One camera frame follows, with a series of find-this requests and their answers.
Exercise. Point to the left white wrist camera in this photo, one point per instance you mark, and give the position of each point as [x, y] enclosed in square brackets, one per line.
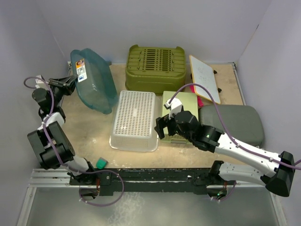
[40, 82]

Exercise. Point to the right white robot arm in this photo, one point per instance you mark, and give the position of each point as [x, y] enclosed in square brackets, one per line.
[274, 171]

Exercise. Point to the large grey plastic tub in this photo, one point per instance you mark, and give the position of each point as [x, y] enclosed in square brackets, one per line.
[242, 121]

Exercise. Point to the pink plastic clip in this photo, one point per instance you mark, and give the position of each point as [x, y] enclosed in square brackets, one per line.
[200, 103]

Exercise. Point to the teal transparent basket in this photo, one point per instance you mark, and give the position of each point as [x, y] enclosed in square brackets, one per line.
[95, 85]

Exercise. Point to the olive green plastic tub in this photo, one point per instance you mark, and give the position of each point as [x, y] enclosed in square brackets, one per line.
[155, 69]

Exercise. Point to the aluminium frame rail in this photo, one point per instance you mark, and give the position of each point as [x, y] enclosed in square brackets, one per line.
[50, 200]

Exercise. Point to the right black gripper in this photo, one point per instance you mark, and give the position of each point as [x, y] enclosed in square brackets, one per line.
[161, 123]

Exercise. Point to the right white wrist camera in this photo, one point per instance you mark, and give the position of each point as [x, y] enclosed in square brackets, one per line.
[174, 105]

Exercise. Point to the light green plastic basket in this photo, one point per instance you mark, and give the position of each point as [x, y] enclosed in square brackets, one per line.
[190, 103]

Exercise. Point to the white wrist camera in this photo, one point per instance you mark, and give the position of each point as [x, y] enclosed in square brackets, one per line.
[40, 82]
[174, 105]

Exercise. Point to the white board yellow frame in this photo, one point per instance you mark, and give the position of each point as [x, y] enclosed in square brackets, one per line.
[203, 75]

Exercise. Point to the white perforated plastic basket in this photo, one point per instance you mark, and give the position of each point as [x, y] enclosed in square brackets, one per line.
[133, 127]

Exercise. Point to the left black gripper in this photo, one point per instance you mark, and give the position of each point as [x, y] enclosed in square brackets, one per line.
[67, 84]

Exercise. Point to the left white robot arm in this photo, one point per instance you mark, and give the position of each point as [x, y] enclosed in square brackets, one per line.
[49, 142]

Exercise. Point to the teal green sponge block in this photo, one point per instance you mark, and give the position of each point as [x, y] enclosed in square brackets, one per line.
[101, 163]

